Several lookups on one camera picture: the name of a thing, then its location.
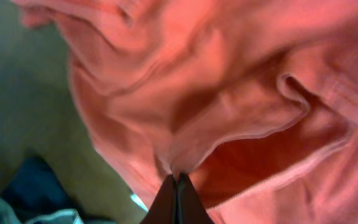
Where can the red orange t-shirt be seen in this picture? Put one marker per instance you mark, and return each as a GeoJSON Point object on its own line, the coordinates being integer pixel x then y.
{"type": "Point", "coordinates": [256, 100]}

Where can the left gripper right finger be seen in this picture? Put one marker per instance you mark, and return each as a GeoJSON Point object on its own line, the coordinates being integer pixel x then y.
{"type": "Point", "coordinates": [190, 210]}

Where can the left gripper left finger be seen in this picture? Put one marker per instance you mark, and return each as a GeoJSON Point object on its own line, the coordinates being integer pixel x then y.
{"type": "Point", "coordinates": [163, 208]}

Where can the navy blue folded garment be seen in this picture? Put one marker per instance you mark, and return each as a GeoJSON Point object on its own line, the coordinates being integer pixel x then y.
{"type": "Point", "coordinates": [35, 187]}

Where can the grey folded garment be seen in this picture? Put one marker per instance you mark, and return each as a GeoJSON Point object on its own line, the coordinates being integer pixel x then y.
{"type": "Point", "coordinates": [14, 215]}

